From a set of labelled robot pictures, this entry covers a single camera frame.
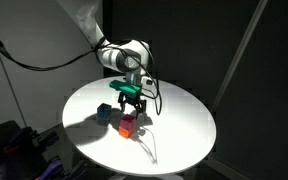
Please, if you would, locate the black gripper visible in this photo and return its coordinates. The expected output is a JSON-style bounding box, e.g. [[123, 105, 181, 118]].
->
[[117, 90, 148, 120]]

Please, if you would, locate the purple clamp with orange tip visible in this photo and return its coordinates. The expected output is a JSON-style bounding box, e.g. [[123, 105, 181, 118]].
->
[[3, 126, 38, 154]]

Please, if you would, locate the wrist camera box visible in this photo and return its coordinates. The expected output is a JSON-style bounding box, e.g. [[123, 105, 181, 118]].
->
[[139, 75, 155, 89]]

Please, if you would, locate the black clamp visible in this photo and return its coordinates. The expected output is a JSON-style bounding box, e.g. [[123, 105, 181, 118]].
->
[[33, 129, 60, 148]]

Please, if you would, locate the thick black cable bundle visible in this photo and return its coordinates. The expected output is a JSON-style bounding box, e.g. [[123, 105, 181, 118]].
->
[[0, 26, 107, 72]]

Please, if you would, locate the pink block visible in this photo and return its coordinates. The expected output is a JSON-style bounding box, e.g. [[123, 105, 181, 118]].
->
[[119, 114, 137, 132]]

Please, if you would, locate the blue block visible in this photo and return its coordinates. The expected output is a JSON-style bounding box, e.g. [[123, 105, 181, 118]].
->
[[96, 103, 113, 120]]

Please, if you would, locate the slanted grey metal pole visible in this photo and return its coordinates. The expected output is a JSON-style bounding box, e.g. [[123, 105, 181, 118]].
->
[[212, 0, 270, 108]]

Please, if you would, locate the large purple clamp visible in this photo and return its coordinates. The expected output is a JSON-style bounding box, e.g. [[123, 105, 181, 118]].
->
[[33, 158, 66, 180]]

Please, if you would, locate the thin black camera cable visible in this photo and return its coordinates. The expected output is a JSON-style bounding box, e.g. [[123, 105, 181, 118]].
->
[[117, 39, 164, 116]]

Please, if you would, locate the thin grey rod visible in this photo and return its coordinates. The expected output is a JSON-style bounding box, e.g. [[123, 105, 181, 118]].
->
[[0, 13, 28, 128]]

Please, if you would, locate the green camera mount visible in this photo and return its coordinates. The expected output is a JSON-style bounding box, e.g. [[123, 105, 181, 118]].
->
[[108, 79, 143, 98]]

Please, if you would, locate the orange block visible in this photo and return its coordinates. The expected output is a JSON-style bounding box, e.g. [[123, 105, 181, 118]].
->
[[118, 126, 134, 140]]

